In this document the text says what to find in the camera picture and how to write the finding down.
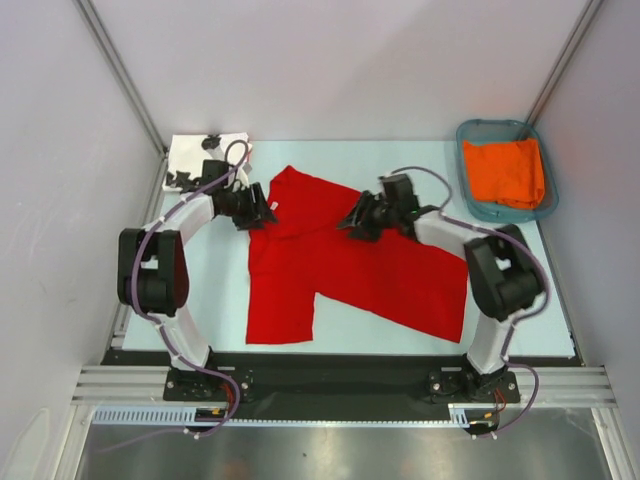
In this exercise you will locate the orange t shirt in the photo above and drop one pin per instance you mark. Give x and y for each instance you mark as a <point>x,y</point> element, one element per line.
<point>509,174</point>

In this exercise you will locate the aluminium frame post left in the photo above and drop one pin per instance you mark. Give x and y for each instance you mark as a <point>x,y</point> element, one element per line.
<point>106,46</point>

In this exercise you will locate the aluminium frame post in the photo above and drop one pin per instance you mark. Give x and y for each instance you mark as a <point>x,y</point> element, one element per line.
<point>578,34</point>
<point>106,46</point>

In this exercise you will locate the white slotted cable duct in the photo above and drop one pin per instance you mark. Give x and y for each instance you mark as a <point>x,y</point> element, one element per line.
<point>206,417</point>

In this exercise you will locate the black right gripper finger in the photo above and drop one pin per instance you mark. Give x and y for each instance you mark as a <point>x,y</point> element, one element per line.
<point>355,216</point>
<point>365,233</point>

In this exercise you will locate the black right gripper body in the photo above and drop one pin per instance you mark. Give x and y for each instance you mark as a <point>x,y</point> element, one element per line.
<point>379,213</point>

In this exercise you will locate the teal plastic basket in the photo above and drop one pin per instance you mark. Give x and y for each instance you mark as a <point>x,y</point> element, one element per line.
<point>480,132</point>

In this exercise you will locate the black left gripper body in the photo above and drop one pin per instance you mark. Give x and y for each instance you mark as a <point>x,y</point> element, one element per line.
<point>238,207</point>

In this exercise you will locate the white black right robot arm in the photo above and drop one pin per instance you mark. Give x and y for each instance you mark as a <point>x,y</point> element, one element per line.
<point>507,281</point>

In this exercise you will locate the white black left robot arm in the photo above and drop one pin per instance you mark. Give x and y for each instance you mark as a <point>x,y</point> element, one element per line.
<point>152,275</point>

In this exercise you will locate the aluminium front rail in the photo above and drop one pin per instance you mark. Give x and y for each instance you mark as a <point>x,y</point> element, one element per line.
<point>566,387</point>

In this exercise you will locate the white folded printed t shirt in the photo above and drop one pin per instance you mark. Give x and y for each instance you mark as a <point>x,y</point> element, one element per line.
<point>188,153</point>

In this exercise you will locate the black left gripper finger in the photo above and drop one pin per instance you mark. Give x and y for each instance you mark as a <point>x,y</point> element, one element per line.
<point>261,220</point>
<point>261,205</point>

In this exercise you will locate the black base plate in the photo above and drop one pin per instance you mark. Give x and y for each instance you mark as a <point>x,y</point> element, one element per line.
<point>333,387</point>

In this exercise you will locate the aluminium frame post right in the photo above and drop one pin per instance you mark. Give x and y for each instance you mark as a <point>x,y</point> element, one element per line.
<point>578,34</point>

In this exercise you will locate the red t shirt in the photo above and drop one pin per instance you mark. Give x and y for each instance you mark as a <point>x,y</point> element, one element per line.
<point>305,254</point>

